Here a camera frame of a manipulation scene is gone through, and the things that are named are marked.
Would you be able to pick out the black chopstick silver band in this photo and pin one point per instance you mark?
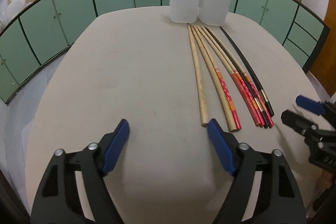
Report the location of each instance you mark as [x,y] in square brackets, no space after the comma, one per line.
[255,79]
[257,111]

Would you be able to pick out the plain bamboo chopstick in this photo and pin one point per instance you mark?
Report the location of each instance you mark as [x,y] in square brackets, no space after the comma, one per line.
[212,77]
[198,77]

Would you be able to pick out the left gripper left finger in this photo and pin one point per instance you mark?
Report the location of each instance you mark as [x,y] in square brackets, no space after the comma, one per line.
[57,198]

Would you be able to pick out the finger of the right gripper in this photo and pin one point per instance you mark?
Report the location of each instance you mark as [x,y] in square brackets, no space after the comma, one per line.
[325,109]
[305,127]

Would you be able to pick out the red patterned bamboo chopstick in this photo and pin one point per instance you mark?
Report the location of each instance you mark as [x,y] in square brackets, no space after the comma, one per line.
[229,99]
[245,93]
[246,80]

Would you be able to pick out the brown wooden door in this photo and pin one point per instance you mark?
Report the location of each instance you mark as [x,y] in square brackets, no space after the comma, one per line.
[323,68]

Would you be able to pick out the green kitchen cabinet run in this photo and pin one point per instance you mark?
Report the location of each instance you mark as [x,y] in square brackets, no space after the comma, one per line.
[47,28]

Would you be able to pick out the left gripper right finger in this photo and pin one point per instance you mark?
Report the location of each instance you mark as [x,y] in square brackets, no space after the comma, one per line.
[279,199]

